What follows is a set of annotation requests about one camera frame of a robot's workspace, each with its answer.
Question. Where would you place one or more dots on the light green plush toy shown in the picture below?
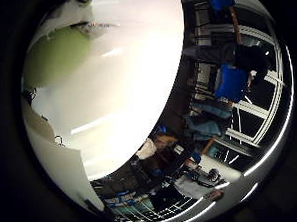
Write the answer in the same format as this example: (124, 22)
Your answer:
(57, 57)

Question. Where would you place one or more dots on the blue striped black rack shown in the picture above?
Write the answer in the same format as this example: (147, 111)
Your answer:
(133, 203)

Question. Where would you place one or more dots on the person in white top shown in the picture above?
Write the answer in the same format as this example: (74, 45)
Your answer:
(157, 145)

